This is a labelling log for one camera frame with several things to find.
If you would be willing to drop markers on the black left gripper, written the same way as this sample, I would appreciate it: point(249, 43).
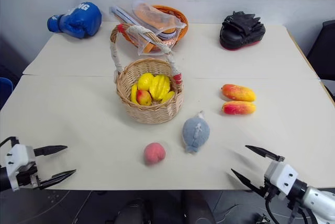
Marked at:
point(24, 178)

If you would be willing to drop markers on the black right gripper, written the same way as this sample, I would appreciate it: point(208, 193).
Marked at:
point(270, 191)

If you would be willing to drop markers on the orange woven basket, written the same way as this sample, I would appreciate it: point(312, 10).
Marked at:
point(183, 22)

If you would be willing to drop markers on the red yellow mango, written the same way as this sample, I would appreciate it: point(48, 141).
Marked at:
point(239, 107)
point(239, 93)

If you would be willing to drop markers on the blue bin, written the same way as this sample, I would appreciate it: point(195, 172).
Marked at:
point(5, 93)

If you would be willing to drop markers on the pink peach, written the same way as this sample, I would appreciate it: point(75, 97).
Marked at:
point(154, 154)

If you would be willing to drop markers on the yellow banana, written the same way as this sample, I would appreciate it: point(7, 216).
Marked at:
point(133, 94)
point(168, 97)

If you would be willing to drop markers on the red yellow apple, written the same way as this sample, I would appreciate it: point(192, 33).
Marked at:
point(144, 98)

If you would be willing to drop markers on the yellow lemon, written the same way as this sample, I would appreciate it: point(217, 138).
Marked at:
point(145, 81)

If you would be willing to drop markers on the yellow starfruit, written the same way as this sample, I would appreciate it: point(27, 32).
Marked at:
point(159, 88)

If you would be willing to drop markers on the black chair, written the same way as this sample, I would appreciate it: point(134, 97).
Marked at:
point(323, 56)

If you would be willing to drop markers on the black boxing punch mitt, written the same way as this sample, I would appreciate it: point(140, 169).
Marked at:
point(242, 34)

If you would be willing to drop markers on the blue boxing glove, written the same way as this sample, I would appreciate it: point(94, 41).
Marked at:
point(76, 21)

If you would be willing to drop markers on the white flat packet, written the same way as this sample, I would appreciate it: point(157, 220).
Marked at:
point(125, 16)

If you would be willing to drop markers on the clear plastic bag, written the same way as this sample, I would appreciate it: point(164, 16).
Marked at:
point(157, 17)

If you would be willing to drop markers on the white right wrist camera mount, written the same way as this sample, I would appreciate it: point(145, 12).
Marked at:
point(281, 173)

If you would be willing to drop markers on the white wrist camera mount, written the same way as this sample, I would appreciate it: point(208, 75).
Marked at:
point(18, 154)
point(281, 173)

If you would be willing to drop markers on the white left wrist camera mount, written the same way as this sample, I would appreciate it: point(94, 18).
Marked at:
point(18, 154)

